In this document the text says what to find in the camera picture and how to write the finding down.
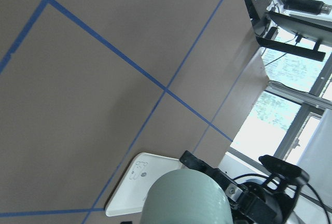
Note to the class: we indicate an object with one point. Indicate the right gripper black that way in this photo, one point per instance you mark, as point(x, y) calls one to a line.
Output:
point(250, 202)

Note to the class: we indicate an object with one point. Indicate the light green cup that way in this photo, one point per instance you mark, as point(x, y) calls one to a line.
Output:
point(186, 196)

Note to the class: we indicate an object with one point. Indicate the cream rabbit tray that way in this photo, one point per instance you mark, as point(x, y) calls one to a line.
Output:
point(130, 194)

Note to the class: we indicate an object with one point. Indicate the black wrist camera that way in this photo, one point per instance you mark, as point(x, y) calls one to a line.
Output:
point(284, 170)

